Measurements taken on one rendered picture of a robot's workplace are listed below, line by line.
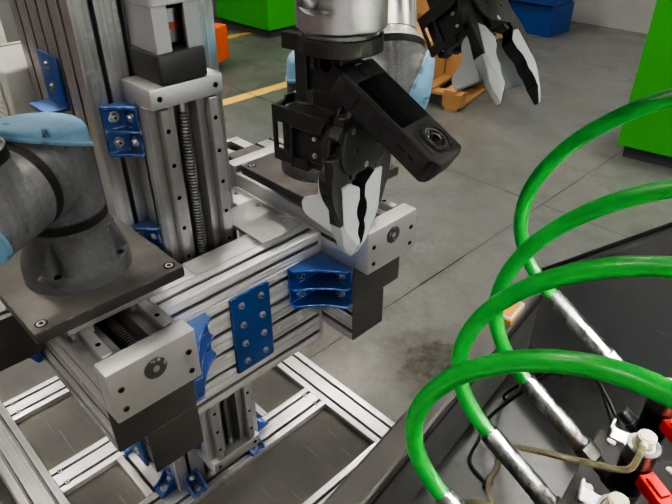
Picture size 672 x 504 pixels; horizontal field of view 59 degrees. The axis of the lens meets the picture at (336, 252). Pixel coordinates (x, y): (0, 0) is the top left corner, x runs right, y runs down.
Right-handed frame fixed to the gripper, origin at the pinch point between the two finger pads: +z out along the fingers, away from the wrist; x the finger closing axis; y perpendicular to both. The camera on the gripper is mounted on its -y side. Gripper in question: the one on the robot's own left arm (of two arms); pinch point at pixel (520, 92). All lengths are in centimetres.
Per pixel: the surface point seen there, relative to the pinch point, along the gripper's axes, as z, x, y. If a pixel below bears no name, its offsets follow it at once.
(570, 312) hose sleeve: 24.8, 6.9, 0.1
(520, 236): 16.0, 9.7, 0.5
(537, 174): 11.3, 11.2, -4.5
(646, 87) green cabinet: -60, -306, 92
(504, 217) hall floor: -12, -204, 143
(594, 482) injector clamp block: 43.3, 3.6, 6.8
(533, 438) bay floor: 43, -12, 25
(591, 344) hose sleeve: 28.4, 6.0, -0.3
